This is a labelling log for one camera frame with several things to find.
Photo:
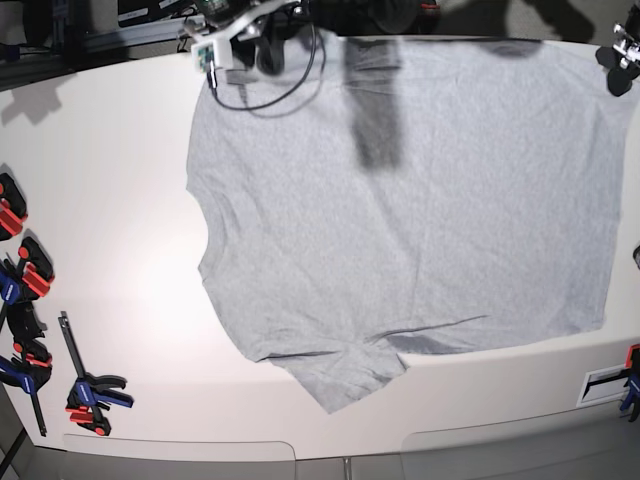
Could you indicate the red black clamp top left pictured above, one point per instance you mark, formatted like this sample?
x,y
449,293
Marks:
x,y
13,208

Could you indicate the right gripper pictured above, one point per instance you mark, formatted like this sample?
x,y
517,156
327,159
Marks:
x,y
270,21

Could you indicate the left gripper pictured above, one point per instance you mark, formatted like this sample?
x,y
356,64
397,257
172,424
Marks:
x,y
622,59

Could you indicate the aluminium frame rail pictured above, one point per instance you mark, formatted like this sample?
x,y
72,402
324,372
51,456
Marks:
x,y
149,33

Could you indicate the blue black bar clamp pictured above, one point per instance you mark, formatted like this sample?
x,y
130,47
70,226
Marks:
x,y
30,367

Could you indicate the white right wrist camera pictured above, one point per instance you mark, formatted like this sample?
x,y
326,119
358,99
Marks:
x,y
209,55

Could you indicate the dark object at right edge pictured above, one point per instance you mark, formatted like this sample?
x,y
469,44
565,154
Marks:
x,y
636,256

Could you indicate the blue red bar clamp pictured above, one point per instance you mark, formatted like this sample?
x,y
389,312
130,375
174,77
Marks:
x,y
28,279

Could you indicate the blue clamp at right edge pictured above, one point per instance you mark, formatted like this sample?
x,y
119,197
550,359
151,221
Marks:
x,y
631,376

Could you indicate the grey T-shirt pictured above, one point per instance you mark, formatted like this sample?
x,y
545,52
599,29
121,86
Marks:
x,y
390,198

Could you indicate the small blue bar clamp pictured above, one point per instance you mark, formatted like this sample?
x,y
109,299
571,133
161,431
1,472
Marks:
x,y
91,395

